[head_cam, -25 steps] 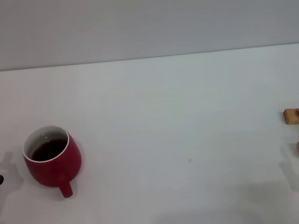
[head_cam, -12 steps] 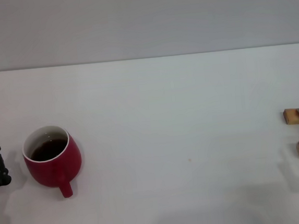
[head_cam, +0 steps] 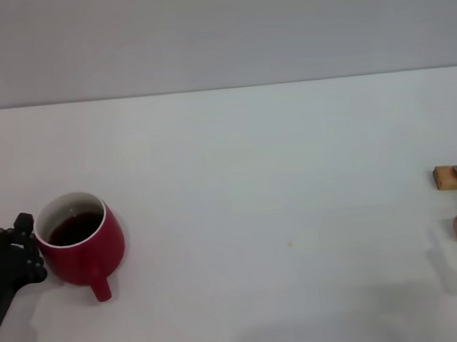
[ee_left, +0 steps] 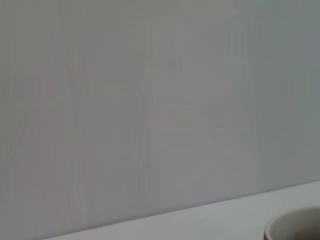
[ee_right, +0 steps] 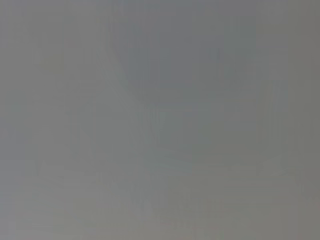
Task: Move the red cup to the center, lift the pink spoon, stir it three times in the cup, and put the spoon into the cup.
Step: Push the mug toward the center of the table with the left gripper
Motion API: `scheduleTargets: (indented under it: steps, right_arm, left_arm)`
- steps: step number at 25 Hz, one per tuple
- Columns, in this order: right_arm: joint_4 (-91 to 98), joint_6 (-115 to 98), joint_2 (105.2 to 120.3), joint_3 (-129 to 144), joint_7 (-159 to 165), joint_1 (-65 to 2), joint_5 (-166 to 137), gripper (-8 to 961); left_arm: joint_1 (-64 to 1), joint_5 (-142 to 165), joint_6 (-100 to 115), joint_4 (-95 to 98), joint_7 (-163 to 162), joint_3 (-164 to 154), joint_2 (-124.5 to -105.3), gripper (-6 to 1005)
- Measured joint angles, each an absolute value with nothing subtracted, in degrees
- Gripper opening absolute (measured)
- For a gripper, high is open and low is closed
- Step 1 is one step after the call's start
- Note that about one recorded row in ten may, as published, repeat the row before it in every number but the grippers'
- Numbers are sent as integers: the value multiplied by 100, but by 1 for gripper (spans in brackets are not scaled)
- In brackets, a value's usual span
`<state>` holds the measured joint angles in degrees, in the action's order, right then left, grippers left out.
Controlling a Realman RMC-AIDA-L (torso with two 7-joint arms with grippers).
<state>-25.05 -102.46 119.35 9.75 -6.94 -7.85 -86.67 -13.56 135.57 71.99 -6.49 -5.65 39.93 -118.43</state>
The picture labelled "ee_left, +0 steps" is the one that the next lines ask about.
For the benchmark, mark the red ceramic mug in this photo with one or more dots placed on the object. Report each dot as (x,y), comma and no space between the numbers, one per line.
(287,225)

